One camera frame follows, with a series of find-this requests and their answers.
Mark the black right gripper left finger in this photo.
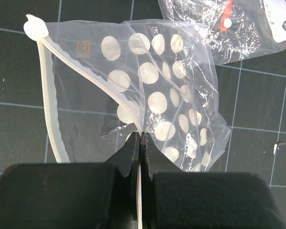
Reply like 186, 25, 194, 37
0, 132, 140, 229

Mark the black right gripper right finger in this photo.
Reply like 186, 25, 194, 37
141, 133, 285, 229

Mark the clear polka dot zip bag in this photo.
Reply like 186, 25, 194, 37
23, 14, 231, 229

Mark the crumpled clear zip bag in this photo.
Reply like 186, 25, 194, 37
158, 0, 286, 64

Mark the black grid cutting mat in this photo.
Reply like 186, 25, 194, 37
0, 0, 286, 189

